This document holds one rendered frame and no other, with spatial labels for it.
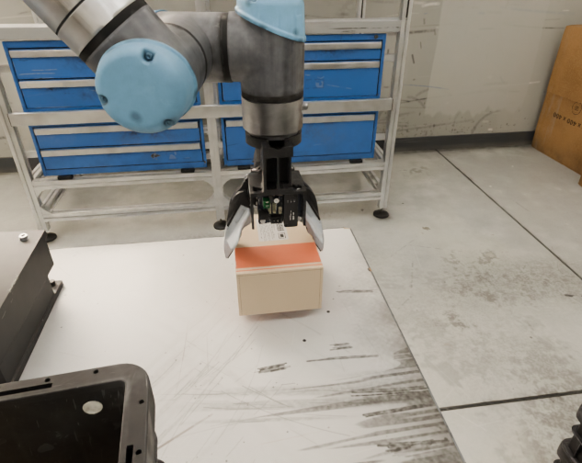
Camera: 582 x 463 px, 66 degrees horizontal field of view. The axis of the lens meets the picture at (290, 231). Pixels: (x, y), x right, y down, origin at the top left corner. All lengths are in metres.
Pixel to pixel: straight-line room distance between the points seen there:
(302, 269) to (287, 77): 0.25
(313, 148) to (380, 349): 1.59
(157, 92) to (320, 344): 0.40
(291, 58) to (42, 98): 1.71
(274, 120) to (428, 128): 2.78
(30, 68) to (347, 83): 1.29
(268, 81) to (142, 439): 0.38
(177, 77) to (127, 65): 0.04
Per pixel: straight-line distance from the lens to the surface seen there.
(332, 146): 2.15
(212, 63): 0.53
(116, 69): 0.39
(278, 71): 0.52
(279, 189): 0.55
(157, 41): 0.40
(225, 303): 0.71
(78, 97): 2.11
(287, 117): 0.54
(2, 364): 0.66
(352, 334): 0.66
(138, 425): 0.29
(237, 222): 0.64
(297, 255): 0.64
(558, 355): 1.82
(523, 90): 3.53
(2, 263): 0.72
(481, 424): 1.52
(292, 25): 0.52
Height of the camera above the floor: 1.16
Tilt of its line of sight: 32 degrees down
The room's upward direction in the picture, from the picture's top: straight up
